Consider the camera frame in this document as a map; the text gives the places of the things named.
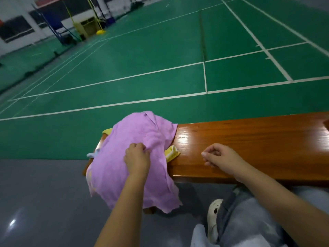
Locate person's right forearm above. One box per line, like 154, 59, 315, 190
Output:
235, 164, 329, 247

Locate yellow white striped cloth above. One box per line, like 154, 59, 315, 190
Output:
164, 145, 182, 164

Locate blue umpire chair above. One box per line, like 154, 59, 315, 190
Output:
32, 2, 79, 46

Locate yellow net post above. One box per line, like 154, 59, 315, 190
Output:
84, 0, 107, 36

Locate person's grey trousers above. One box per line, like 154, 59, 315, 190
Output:
216, 184, 329, 247

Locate person's white shoe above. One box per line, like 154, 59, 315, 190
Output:
207, 198, 225, 244

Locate white blue towel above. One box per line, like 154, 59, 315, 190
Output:
86, 147, 101, 159

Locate person's right hand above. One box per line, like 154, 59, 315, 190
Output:
201, 143, 248, 179

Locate person's left forearm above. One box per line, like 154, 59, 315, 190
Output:
94, 172, 150, 247

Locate purple towel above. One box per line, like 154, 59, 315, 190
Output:
86, 111, 183, 214

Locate person's left hand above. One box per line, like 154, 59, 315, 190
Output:
124, 142, 152, 179

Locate brown wooden bench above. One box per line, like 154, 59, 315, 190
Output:
83, 112, 329, 185

